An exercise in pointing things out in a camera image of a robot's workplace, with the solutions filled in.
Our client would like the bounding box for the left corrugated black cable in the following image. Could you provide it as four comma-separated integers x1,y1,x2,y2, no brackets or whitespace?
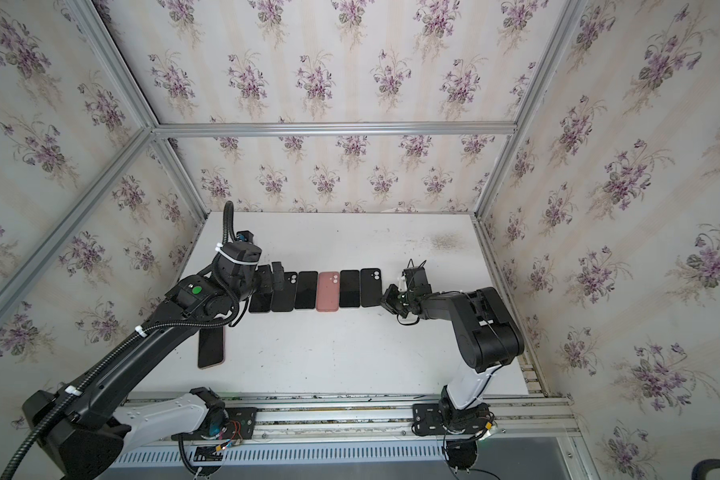
0,200,241,480

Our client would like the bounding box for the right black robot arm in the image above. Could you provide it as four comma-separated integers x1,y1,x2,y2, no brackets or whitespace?
380,266,525,412

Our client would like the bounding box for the black phone case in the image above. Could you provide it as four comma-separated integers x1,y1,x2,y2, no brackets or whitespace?
270,272,298,313

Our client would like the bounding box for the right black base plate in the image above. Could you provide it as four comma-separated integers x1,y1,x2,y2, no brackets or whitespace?
411,403,495,437

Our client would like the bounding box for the aluminium frame cage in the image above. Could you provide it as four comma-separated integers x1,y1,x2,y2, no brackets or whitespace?
0,1,587,327

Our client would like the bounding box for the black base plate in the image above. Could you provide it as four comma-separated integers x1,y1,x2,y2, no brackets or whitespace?
411,403,495,437
171,407,258,442

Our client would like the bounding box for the pink-cased phone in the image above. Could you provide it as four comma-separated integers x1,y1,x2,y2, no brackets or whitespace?
197,327,225,369
294,271,319,310

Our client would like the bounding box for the pink phone case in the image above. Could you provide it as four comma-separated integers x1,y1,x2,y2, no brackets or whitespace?
316,271,340,312

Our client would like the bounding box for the aluminium rail base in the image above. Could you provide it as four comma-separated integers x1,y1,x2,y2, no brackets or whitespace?
221,394,583,443

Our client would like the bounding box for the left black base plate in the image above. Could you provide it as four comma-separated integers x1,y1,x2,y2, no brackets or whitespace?
171,407,258,442

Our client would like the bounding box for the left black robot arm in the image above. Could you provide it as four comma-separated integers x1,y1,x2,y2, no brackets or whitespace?
1,231,284,479

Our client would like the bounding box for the white vented grille strip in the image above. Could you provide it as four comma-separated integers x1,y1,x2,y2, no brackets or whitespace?
110,440,444,468

